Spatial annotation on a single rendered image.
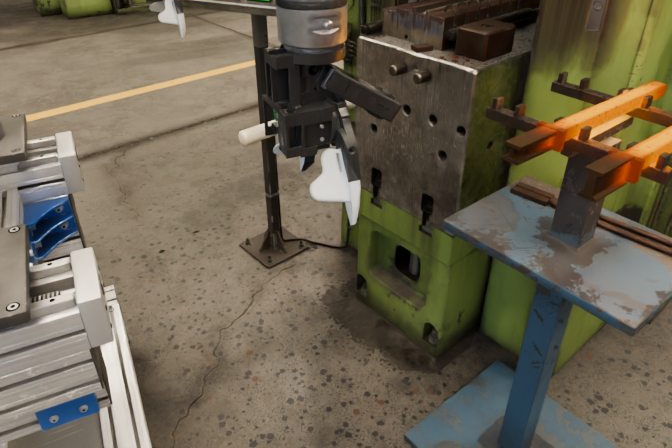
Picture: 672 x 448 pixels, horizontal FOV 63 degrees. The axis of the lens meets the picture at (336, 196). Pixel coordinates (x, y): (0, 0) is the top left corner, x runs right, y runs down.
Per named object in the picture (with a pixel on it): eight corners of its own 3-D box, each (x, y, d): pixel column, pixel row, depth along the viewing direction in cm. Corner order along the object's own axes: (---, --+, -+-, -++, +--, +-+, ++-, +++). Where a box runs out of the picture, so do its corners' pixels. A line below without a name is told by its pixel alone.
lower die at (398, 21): (441, 50, 132) (445, 14, 128) (381, 33, 145) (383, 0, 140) (536, 21, 156) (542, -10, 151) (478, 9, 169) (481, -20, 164)
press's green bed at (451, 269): (435, 361, 167) (453, 237, 143) (352, 299, 191) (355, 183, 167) (534, 283, 199) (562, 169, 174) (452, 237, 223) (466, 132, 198)
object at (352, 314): (405, 405, 154) (405, 403, 153) (281, 300, 191) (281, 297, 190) (488, 337, 176) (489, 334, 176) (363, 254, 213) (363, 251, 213)
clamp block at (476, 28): (483, 62, 124) (487, 33, 121) (453, 54, 130) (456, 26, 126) (513, 52, 131) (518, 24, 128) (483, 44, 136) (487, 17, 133)
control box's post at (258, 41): (274, 251, 215) (252, -48, 159) (268, 247, 217) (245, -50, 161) (282, 247, 217) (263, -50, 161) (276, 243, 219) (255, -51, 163)
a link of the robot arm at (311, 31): (328, -8, 62) (363, 7, 56) (328, 33, 64) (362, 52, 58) (265, -1, 59) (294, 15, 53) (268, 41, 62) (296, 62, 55)
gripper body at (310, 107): (264, 139, 67) (257, 40, 61) (328, 126, 71) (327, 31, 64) (287, 165, 61) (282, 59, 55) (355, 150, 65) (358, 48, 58)
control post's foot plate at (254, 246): (268, 271, 204) (266, 252, 200) (236, 245, 218) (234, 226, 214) (313, 248, 216) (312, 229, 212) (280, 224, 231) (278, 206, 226)
